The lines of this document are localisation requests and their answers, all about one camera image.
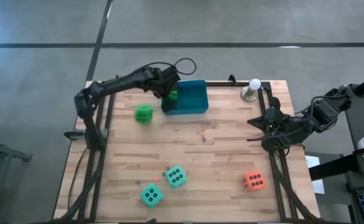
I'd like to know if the orange foam die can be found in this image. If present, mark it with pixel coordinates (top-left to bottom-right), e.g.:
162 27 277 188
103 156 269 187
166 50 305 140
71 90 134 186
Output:
242 170 267 192

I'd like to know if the white bulb on metal stand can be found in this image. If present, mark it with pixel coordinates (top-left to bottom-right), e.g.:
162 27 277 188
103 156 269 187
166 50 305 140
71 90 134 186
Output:
240 78 263 103

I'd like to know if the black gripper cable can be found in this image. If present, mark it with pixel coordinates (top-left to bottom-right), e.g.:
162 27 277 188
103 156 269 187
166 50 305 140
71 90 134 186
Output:
141 57 197 76
295 95 350 119

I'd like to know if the black flat bar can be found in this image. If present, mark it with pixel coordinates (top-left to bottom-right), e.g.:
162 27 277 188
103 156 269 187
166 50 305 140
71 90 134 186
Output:
308 146 364 182

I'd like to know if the teal foam die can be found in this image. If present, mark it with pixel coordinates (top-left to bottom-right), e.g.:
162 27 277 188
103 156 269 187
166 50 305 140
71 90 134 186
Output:
140 183 165 208
165 165 188 189

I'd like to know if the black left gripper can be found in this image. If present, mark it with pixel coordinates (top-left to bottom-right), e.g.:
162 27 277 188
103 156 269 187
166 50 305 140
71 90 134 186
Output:
155 67 182 113

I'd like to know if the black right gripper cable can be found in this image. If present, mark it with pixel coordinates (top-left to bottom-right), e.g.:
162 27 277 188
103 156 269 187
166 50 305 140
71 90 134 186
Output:
295 95 350 119

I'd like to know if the black metal stand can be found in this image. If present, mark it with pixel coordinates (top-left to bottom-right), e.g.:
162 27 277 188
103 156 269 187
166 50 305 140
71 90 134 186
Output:
0 130 34 224

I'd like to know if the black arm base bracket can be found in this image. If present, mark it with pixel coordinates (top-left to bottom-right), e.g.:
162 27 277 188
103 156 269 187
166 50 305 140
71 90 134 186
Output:
63 129 86 141

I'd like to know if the white paper sheet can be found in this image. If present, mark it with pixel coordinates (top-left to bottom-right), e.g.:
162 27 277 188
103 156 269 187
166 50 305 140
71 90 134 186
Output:
304 154 325 195

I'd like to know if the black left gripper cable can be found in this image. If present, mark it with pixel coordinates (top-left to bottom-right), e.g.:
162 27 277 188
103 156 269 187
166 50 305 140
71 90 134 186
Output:
141 57 197 76

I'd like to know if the blue plastic bin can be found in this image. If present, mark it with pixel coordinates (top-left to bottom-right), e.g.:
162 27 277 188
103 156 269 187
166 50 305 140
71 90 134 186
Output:
161 80 210 116

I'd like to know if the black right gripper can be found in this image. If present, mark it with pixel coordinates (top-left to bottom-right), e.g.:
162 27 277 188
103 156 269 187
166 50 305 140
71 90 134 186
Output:
246 107 297 152

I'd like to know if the thin brown cable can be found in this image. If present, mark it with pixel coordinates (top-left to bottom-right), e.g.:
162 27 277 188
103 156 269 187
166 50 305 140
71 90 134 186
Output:
67 147 89 202

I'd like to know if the black aluminium table frame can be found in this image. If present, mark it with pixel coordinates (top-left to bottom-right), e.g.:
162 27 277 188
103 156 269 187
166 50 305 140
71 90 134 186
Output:
57 81 322 223

